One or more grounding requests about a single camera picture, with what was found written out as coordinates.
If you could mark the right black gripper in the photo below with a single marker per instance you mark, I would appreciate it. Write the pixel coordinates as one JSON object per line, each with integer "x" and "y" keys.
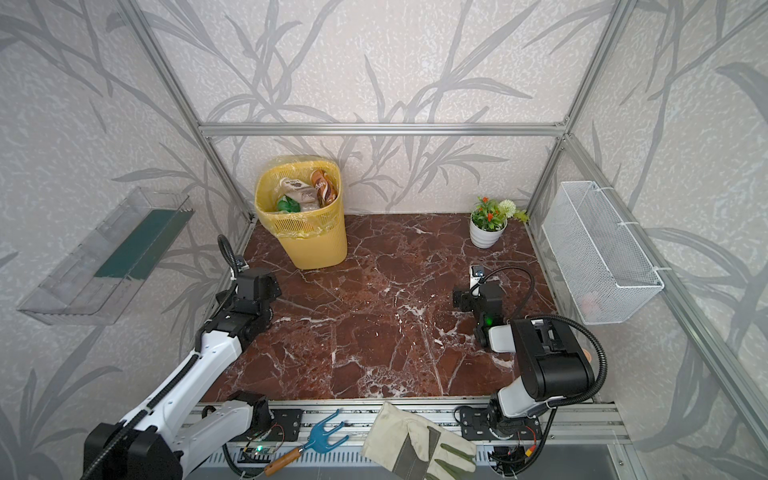
{"x": 472, "y": 300}

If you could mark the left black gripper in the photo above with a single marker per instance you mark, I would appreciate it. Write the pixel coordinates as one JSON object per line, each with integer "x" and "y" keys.
{"x": 258, "y": 287}

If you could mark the green plastic bottle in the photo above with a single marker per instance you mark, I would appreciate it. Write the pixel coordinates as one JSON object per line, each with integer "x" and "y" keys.
{"x": 287, "y": 204}

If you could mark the brown coffee drink bottle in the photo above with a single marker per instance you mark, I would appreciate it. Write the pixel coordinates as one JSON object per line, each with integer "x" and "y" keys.
{"x": 325, "y": 189}

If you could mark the grape juice bottle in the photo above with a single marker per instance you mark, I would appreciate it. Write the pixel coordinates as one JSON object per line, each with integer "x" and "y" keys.
{"x": 300, "y": 191}

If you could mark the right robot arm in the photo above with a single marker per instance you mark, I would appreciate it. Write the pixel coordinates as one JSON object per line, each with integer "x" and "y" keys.
{"x": 561, "y": 362}

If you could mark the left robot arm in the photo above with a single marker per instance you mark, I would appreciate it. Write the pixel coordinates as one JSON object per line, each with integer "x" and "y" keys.
{"x": 151, "y": 441}

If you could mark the clear yellow bin liner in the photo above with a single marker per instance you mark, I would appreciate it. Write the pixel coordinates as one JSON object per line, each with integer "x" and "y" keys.
{"x": 305, "y": 224}

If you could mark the yellow ribbed waste bin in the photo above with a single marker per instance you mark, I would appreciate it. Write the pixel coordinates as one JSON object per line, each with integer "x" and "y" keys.
{"x": 322, "y": 251}

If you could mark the white pot with flowers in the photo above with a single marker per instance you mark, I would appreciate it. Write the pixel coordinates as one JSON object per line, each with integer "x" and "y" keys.
{"x": 489, "y": 219}

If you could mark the blue garden hand fork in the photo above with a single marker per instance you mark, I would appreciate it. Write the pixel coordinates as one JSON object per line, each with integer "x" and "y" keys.
{"x": 318, "y": 441}

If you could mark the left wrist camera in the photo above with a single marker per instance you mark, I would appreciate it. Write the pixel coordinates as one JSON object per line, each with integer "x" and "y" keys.
{"x": 239, "y": 265}

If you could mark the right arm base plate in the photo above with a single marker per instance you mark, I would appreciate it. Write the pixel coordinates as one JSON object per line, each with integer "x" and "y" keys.
{"x": 480, "y": 423}

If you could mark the white wire mesh basket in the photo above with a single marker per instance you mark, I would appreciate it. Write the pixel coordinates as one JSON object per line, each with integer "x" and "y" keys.
{"x": 607, "y": 273}

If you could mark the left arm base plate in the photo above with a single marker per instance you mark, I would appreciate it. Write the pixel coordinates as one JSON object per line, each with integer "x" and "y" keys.
{"x": 285, "y": 425}

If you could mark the clear acrylic wall shelf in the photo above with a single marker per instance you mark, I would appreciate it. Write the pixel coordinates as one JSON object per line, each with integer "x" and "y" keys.
{"x": 95, "y": 283}

